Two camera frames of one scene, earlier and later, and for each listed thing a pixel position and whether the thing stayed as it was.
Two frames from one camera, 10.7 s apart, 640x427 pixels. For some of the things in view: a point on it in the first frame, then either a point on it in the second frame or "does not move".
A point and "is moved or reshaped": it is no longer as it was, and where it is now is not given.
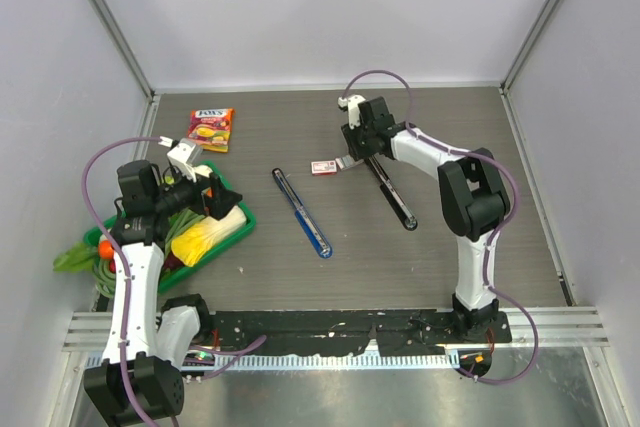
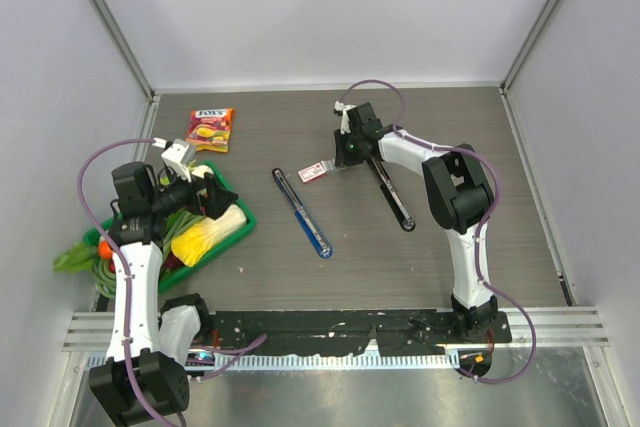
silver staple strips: (346, 162) is moved or reshaped
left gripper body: (210, 203) does not move
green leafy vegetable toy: (78, 259) does not move
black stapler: (391, 195) does not move
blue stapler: (314, 236) does not move
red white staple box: (323, 168) → (312, 173)
